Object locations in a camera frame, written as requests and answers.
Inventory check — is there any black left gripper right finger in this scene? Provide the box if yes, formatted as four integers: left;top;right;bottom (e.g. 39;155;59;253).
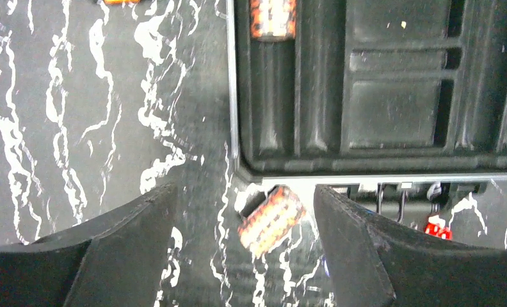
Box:
313;185;507;306

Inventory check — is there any orange black chip roll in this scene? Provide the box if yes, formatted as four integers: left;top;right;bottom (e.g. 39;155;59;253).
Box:
250;0;297;42

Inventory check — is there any orange black chip stack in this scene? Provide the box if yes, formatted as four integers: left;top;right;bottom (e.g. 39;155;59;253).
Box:
237;185;306;259

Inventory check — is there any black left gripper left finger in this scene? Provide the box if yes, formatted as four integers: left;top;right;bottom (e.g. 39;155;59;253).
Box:
0;184;177;306

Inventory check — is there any orange black small clip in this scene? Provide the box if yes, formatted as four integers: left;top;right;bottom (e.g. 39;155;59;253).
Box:
103;0;141;5

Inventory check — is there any red die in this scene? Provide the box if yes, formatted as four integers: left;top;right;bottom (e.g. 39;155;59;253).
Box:
424;215;453;240

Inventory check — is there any black poker set case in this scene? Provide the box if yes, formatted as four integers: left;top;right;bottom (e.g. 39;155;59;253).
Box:
227;1;507;196

